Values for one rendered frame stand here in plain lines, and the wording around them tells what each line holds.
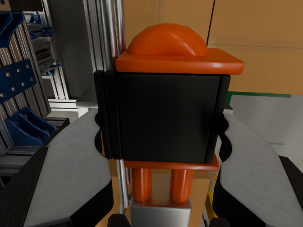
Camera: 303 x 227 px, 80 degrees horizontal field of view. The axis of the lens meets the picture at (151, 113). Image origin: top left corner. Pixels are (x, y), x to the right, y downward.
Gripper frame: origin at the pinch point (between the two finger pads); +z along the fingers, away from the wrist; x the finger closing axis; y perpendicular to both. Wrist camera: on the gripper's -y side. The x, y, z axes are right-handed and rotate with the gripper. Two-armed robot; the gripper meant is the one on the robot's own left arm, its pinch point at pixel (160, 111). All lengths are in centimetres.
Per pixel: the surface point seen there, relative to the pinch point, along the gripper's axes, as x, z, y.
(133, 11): -9, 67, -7
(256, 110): 84, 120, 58
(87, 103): -29, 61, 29
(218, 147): 34, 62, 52
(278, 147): 114, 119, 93
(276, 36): 47, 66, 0
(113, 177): -10.9, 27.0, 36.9
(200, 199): 16, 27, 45
